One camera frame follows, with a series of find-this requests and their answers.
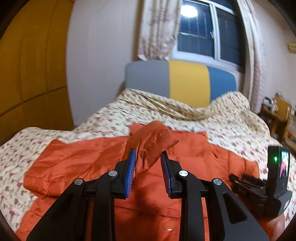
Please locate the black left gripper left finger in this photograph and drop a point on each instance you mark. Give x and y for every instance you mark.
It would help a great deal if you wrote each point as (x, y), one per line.
(67, 217)

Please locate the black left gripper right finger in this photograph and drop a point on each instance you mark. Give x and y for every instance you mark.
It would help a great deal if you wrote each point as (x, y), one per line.
(228, 218)

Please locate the orange puffer jacket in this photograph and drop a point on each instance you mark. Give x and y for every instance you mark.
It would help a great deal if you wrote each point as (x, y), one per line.
(148, 213)

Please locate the floral cream bed quilt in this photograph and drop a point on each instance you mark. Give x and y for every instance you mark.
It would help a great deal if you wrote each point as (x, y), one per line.
(227, 120)

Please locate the wooden bedside table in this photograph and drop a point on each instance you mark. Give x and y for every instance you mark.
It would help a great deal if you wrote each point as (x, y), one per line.
(276, 113)

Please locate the floral right curtain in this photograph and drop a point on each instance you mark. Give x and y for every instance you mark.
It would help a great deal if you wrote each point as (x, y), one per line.
(255, 74)

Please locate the grey yellow blue headboard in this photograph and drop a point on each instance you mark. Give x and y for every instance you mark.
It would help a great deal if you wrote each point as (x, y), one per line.
(193, 84)

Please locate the yellow wooden wardrobe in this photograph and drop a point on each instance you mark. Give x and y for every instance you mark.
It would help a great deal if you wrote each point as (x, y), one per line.
(33, 68)

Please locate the white framed window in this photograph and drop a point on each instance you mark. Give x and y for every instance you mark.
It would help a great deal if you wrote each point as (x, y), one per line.
(211, 32)

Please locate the floral cream curtain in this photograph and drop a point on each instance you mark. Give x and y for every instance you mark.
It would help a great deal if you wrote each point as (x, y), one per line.
(158, 29)

